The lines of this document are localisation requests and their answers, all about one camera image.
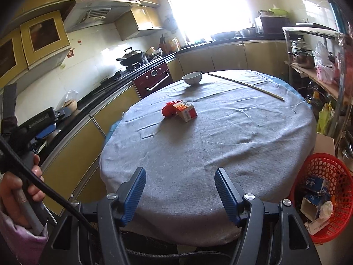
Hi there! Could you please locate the pink plastic bag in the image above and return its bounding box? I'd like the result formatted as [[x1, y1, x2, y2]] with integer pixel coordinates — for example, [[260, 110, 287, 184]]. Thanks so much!
[[314, 41, 335, 84]]

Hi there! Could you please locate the black wok with lid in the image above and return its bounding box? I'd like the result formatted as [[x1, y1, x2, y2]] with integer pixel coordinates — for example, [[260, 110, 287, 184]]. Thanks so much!
[[116, 47, 145, 67]]

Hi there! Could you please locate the cardboard box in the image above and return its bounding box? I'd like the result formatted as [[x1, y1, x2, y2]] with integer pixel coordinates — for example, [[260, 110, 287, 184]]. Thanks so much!
[[313, 133, 336, 156]]

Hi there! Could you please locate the white tissue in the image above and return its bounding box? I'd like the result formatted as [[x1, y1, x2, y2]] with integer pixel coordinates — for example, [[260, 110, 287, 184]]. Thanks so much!
[[319, 201, 334, 220]]

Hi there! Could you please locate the microwave oven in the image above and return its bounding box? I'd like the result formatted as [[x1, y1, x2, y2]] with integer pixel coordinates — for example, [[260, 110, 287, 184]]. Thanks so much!
[[254, 16, 290, 34]]

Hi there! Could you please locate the white ceramic bowl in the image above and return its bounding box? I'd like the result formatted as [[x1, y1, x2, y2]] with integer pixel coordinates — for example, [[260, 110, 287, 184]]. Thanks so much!
[[182, 71, 203, 85]]

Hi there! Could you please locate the dark red built-in oven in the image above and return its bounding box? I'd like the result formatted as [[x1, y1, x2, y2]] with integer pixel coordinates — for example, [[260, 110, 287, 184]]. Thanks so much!
[[133, 63, 173, 99]]

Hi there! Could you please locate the black cable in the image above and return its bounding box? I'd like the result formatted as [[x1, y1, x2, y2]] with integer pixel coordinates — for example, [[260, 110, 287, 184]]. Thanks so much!
[[0, 136, 232, 263]]

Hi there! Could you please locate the red wrapper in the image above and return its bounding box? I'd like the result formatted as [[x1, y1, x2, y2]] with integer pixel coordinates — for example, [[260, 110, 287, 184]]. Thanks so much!
[[161, 100, 180, 118]]

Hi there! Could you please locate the range hood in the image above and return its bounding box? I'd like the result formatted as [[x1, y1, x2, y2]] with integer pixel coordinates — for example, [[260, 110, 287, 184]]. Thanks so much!
[[63, 0, 141, 33]]

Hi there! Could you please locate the blue tissue box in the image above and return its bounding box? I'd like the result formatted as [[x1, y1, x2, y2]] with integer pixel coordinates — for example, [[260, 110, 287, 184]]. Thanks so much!
[[304, 176, 327, 194]]

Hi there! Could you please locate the metal storage shelf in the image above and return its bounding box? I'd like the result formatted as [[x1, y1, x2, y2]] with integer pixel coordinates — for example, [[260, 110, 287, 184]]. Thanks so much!
[[282, 25, 352, 149]]

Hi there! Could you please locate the left hand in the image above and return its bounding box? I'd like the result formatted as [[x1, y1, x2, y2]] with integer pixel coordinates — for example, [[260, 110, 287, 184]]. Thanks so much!
[[0, 154, 46, 230]]

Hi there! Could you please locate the long wooden stick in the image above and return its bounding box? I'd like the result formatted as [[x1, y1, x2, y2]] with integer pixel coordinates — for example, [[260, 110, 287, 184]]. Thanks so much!
[[208, 73, 284, 101]]

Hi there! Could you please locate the red and white carton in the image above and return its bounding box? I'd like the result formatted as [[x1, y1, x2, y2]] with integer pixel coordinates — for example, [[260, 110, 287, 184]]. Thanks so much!
[[173, 100, 197, 122]]

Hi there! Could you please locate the grey medicine box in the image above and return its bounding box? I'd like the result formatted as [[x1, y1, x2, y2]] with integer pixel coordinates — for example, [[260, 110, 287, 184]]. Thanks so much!
[[300, 194, 331, 236]]

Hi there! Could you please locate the steel pot on shelf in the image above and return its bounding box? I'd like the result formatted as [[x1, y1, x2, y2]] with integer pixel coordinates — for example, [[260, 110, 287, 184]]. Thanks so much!
[[288, 49, 315, 69]]

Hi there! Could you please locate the grey tablecloth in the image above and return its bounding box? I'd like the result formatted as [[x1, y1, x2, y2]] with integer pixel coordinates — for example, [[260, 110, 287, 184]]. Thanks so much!
[[100, 71, 317, 246]]

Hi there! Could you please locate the gas stove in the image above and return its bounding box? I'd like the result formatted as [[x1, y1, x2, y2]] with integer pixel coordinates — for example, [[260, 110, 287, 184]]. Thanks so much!
[[109, 56, 165, 81]]

